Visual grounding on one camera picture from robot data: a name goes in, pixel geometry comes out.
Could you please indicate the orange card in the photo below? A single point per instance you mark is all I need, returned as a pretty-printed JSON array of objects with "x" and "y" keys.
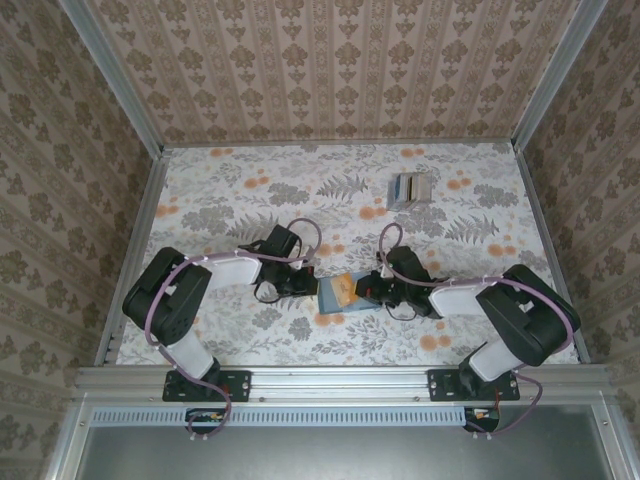
[{"x": 344, "y": 290}]

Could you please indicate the clear acrylic card holder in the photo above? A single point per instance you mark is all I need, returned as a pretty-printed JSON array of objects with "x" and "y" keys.
[{"x": 424, "y": 192}]

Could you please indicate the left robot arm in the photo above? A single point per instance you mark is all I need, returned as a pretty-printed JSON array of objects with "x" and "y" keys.
[{"x": 165, "y": 300}]

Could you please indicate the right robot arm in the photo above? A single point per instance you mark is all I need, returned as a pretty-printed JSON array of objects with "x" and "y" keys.
[{"x": 525, "y": 320}]

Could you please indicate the blue-edged card stack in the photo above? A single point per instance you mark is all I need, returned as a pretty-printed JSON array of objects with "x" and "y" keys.
[{"x": 398, "y": 190}]

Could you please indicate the beige and dark card stack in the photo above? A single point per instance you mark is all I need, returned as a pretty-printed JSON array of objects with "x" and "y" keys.
[{"x": 412, "y": 189}]

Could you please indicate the black controller board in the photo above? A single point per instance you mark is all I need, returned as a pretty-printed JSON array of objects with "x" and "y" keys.
[
  {"x": 482, "y": 424},
  {"x": 205, "y": 425}
]

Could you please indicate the grey metal panel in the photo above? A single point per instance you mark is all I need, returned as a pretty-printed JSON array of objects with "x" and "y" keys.
[{"x": 340, "y": 455}]

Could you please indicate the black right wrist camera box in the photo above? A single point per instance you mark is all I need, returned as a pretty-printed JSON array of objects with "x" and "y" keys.
[{"x": 407, "y": 265}]

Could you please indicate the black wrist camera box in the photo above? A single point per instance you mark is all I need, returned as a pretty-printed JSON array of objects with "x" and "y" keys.
[
  {"x": 280, "y": 242},
  {"x": 407, "y": 265}
]

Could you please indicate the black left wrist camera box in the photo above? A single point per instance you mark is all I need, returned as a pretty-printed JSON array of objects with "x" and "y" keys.
[{"x": 280, "y": 242}]

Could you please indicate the aluminium front rail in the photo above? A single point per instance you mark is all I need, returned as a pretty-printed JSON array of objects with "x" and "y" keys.
[{"x": 340, "y": 382}]

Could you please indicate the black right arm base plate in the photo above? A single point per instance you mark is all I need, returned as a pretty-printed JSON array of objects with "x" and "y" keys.
[{"x": 445, "y": 385}]

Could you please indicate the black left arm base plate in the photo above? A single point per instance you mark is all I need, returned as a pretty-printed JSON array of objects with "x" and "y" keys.
[{"x": 235, "y": 385}]

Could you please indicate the aluminium side rail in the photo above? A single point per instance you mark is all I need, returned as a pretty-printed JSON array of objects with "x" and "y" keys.
[
  {"x": 552, "y": 255},
  {"x": 132, "y": 255}
]

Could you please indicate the aluminium frame post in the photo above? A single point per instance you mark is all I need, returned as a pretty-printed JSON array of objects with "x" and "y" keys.
[
  {"x": 112, "y": 75},
  {"x": 555, "y": 75}
]

